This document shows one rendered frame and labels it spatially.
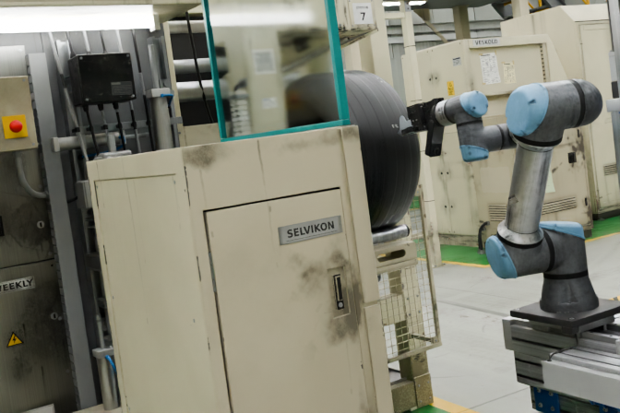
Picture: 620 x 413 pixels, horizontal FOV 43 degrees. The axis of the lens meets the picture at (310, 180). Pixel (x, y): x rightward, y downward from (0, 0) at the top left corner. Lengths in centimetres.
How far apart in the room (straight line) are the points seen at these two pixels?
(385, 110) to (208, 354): 128
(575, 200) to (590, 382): 574
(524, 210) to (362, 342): 60
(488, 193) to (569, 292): 531
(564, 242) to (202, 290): 106
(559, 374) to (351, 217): 73
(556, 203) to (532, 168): 554
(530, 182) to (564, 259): 27
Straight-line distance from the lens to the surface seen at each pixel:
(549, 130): 191
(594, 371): 202
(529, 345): 230
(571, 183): 766
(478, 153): 225
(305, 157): 156
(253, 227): 149
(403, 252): 269
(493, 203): 744
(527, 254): 209
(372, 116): 249
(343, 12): 305
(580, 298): 218
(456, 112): 227
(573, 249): 217
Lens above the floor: 125
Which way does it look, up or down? 3 degrees down
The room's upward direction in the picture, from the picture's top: 7 degrees counter-clockwise
